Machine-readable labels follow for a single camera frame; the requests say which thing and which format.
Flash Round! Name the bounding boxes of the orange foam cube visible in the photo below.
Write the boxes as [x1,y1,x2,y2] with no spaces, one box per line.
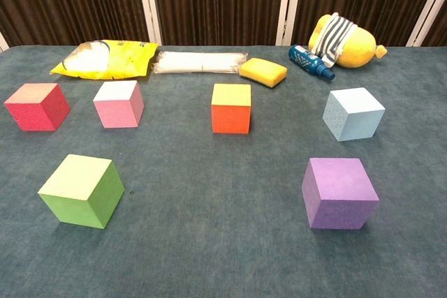
[211,83,252,135]

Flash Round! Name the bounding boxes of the pink foam cube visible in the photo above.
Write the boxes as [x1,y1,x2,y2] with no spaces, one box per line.
[92,80,145,129]

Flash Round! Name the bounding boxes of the light blue foam cube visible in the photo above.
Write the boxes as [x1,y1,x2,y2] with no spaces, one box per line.
[321,87,386,143]

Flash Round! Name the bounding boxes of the purple foam cube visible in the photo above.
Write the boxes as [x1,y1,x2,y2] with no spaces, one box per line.
[301,157,381,230]

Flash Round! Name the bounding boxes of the green foam cube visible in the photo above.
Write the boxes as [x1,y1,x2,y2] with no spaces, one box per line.
[37,154,126,230]

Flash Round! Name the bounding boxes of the red foam cube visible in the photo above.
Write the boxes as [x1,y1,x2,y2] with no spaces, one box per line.
[3,82,72,132]

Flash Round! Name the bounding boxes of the teal felt table cover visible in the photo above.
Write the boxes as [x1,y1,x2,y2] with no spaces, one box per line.
[0,45,447,298]

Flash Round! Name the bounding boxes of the yellow sponge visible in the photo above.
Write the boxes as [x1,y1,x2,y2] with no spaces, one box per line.
[238,57,288,89]

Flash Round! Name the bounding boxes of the clear pack of white sticks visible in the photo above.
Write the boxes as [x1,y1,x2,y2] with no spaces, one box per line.
[152,50,249,75]

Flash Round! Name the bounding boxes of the blue spray bottle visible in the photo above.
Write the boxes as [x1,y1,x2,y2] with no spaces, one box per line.
[288,44,336,82]

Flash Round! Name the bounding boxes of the yellow snack bag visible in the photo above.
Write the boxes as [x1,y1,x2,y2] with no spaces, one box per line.
[49,39,160,80]

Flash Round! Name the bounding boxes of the blue white striped sock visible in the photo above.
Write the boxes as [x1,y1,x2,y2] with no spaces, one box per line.
[309,12,358,67]

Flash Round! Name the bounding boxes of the yellow plush toy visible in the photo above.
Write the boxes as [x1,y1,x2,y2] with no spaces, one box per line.
[307,14,388,69]

